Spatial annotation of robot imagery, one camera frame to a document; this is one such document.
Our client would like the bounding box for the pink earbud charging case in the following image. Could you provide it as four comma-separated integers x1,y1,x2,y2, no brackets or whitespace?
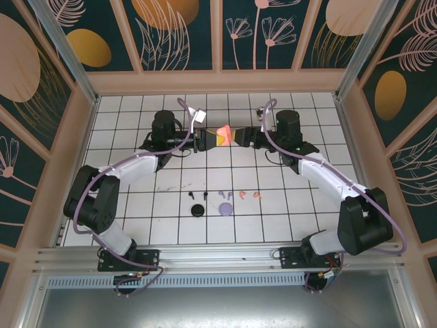
216,125,237,148

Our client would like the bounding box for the grey metal sheet panel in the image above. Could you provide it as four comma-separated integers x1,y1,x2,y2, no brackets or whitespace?
20,286,421,328

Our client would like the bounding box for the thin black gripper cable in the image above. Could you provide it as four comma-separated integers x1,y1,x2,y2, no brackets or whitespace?
265,150,286,167

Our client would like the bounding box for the aluminium side rail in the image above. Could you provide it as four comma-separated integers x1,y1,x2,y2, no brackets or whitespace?
333,95,389,244

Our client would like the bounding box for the aluminium frame post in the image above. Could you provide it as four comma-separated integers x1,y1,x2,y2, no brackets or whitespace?
29,0,100,105
334,0,400,100

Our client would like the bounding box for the aluminium mounting rail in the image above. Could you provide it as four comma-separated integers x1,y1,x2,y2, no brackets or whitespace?
32,241,407,275

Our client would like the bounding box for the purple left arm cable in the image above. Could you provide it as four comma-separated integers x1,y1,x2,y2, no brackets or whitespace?
73,98,197,297

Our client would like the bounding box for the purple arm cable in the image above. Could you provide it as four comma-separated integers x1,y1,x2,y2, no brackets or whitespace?
262,98,409,295
73,98,197,297

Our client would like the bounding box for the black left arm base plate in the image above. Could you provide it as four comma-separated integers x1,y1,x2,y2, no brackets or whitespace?
97,249,161,273

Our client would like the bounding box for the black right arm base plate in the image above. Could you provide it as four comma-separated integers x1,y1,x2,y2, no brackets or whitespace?
279,246,342,271

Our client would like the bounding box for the slotted grey cable duct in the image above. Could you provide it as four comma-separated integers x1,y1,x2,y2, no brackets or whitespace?
46,275,308,288

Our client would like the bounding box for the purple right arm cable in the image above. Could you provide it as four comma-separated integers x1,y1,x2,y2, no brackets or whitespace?
262,98,409,295

